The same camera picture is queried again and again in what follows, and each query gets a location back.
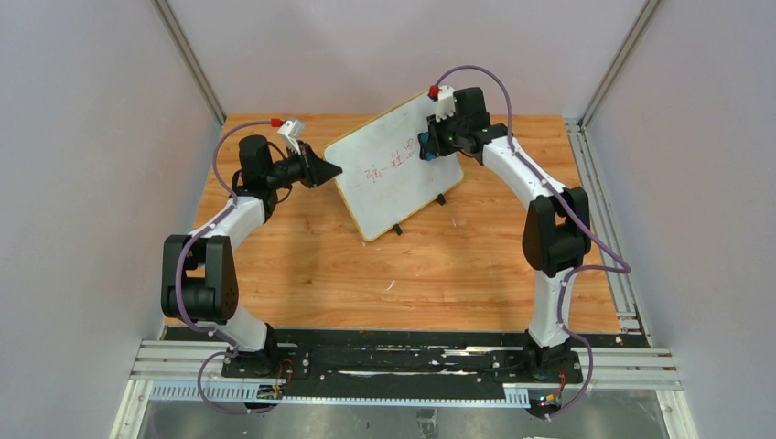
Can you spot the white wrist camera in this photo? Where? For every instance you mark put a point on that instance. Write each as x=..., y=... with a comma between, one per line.
x=290, y=131
x=444, y=98

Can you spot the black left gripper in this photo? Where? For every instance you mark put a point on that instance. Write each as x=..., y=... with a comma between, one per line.
x=306, y=166

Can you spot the aluminium frame post left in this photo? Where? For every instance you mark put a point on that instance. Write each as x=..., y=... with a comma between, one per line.
x=185, y=50

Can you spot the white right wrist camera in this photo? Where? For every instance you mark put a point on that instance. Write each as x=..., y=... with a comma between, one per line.
x=444, y=98

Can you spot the aluminium front rail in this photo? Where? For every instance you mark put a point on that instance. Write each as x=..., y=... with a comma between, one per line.
x=661, y=411

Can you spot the blue whiteboard eraser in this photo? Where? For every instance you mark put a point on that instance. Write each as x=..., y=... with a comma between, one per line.
x=426, y=147

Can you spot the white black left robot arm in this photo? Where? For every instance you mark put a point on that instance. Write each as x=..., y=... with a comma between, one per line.
x=199, y=284

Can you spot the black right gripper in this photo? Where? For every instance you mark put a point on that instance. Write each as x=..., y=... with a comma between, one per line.
x=437, y=134

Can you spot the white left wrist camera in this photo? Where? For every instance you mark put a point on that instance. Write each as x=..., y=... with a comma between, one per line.
x=290, y=131

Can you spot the aluminium frame post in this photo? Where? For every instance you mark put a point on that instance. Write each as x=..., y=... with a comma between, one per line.
x=629, y=43
x=185, y=50

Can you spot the yellow-framed whiteboard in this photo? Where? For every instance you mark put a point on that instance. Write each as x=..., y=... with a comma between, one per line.
x=384, y=180

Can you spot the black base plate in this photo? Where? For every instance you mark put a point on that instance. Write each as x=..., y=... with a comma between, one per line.
x=393, y=367

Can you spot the aluminium frame post right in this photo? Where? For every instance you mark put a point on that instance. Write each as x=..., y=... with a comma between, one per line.
x=629, y=43

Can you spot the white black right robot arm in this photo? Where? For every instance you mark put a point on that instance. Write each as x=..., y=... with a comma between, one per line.
x=555, y=240

